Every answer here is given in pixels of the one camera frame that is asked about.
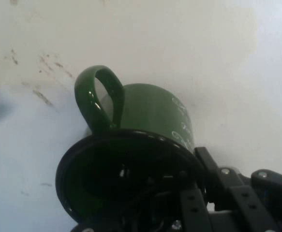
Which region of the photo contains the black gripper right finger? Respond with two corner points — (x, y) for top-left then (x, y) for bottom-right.
(194, 146), (282, 232)

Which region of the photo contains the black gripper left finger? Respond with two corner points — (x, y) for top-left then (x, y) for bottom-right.
(179, 187), (213, 232)

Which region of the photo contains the green enamel mug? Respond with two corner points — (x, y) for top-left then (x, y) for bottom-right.
(55, 64), (206, 226)

